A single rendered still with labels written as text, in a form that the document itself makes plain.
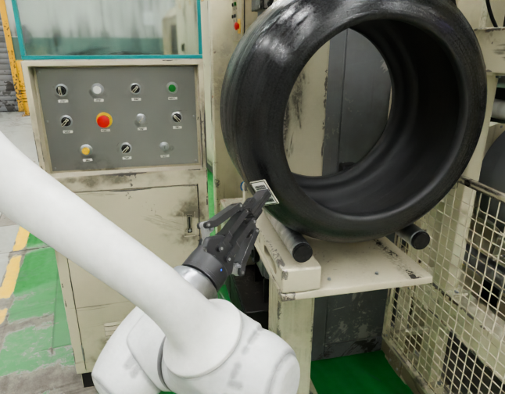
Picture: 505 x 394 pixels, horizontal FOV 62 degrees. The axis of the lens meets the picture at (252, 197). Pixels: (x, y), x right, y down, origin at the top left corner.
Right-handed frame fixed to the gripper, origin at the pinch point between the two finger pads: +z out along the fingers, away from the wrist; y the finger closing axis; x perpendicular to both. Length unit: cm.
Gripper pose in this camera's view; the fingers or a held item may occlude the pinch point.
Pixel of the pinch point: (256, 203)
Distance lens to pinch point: 82.3
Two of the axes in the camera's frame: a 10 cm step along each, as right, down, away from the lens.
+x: 7.3, -1.1, -6.8
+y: 4.9, 7.8, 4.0
